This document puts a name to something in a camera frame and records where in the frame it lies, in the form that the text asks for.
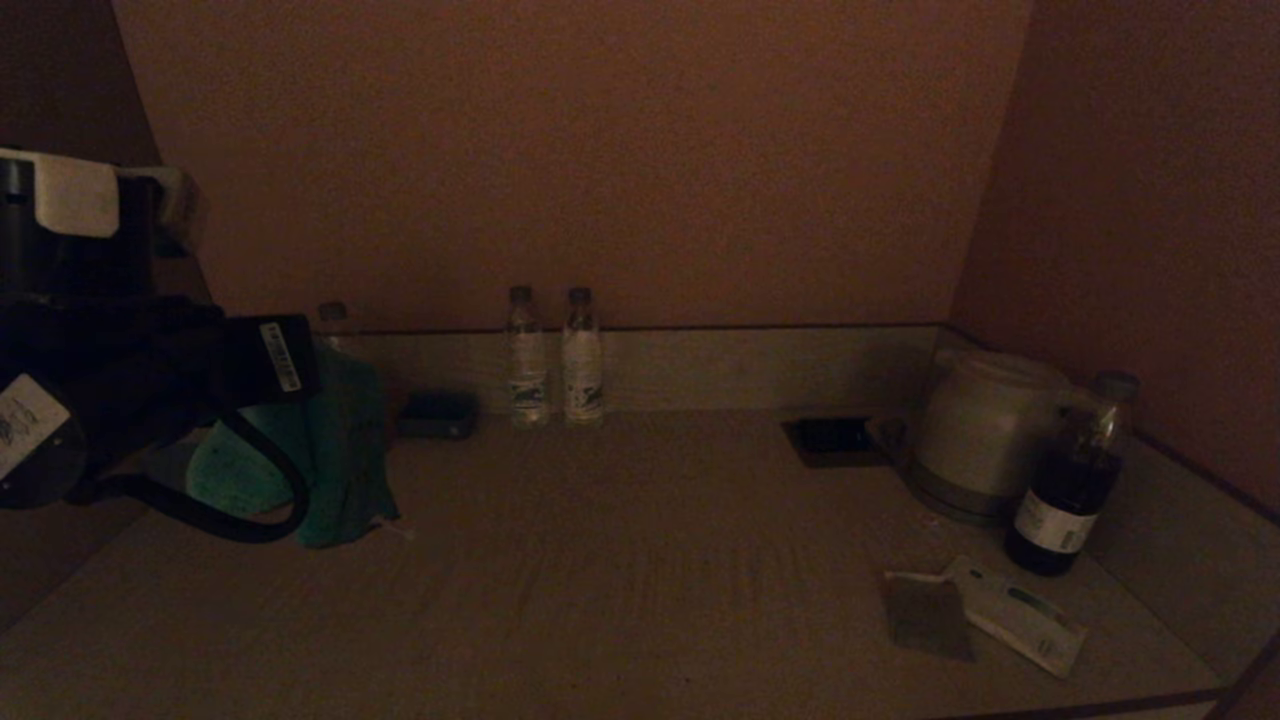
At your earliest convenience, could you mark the small blue tray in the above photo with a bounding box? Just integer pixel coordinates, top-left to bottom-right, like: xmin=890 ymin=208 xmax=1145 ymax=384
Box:
xmin=397 ymin=391 xmax=480 ymax=440

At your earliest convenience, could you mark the black white-capped wrist camera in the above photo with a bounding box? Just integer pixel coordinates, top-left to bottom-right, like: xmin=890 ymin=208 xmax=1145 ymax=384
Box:
xmin=0 ymin=148 xmax=199 ymax=301

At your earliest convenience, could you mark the dark cola bottle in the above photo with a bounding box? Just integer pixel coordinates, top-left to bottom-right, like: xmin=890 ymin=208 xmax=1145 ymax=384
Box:
xmin=1005 ymin=370 xmax=1143 ymax=578

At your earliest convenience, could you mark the clear water bottle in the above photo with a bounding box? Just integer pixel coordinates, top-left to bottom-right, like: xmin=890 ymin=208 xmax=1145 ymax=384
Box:
xmin=562 ymin=287 xmax=607 ymax=423
xmin=505 ymin=286 xmax=552 ymax=428

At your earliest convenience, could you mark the black recessed socket panel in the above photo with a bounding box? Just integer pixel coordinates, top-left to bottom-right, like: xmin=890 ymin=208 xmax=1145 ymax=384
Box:
xmin=781 ymin=416 xmax=891 ymax=468

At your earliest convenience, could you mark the green fluffy cloth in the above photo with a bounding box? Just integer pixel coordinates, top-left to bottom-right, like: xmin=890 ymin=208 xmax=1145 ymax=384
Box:
xmin=185 ymin=348 xmax=401 ymax=550

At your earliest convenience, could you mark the white electric kettle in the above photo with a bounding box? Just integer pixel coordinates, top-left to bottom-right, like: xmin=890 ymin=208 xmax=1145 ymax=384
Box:
xmin=905 ymin=349 xmax=1088 ymax=506

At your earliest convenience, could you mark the grey tea bag sachet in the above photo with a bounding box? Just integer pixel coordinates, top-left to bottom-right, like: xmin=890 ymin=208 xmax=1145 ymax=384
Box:
xmin=884 ymin=571 xmax=978 ymax=663

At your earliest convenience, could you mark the white paper sachet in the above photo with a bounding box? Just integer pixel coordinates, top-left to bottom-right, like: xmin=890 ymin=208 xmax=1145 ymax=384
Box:
xmin=944 ymin=555 xmax=1091 ymax=680

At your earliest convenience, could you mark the grey kettle base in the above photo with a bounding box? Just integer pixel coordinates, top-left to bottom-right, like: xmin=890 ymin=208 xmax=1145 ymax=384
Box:
xmin=903 ymin=462 xmax=1023 ymax=528

